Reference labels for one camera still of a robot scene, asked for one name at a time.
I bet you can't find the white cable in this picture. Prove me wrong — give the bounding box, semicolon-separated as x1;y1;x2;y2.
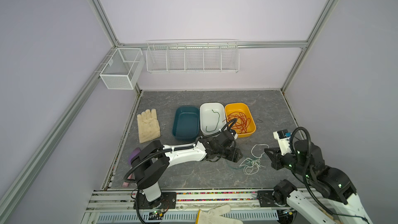
239;144;270;175

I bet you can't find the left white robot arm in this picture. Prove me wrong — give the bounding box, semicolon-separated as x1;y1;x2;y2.
123;118;243;207

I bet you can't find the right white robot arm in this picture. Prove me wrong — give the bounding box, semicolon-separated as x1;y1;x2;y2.
264;127;372;224

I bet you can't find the yellow plastic bin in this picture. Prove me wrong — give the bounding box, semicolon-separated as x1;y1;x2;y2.
224;103;257;138

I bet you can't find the white plastic bin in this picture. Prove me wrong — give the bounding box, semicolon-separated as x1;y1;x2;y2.
200;102;227;136

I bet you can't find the teal plastic bin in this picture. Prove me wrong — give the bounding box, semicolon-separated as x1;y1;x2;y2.
172;106;200;142

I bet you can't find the white work glove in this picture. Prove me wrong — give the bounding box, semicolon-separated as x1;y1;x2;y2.
195;204;243;224

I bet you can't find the cream fabric glove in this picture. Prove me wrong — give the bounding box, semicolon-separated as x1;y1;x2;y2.
137;109;161;144

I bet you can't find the purple pink spatula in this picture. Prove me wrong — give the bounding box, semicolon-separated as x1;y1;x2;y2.
122;147;142;188

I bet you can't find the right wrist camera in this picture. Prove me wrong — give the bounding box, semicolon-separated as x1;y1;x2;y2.
273;129;291;156

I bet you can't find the colourful bead strip rail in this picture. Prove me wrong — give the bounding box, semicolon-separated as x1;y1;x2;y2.
176;190;258;202

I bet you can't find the white wire wall shelf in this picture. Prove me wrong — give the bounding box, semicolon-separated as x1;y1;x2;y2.
146;39;240;73

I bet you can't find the white wire mesh box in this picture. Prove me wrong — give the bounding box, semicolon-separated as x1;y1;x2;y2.
100;48;145;90

